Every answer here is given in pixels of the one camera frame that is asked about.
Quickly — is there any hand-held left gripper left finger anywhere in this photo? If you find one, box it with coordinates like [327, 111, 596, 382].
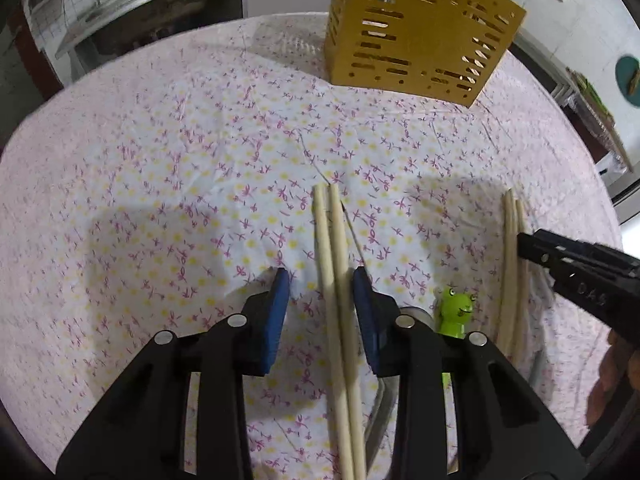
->
[55, 267, 291, 480]

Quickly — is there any green frog-handled utensil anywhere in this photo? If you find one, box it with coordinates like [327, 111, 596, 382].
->
[432, 285, 477, 386]

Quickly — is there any person's right hand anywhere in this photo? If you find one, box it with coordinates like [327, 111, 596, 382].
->
[587, 331, 640, 427]

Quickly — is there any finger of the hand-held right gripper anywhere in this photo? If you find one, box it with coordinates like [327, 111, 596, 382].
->
[517, 230, 591, 273]

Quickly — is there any pink floral tablecloth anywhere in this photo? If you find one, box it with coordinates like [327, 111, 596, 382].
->
[0, 12, 626, 480]

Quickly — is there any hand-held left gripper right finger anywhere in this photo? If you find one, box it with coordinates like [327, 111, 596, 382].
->
[351, 266, 588, 480]

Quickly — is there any wooden chopstick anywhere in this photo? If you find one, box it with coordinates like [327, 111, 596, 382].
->
[312, 184, 355, 480]
[496, 189, 521, 356]
[327, 184, 369, 480]
[512, 199, 532, 366]

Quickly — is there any glass door counter cabinet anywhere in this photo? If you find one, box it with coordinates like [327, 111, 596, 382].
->
[552, 67, 640, 226]

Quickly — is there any teal round wall plate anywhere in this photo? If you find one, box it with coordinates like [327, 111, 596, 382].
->
[615, 55, 640, 95]

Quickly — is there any yellow perforated utensil holder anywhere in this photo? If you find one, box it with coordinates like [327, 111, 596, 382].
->
[322, 0, 528, 108]

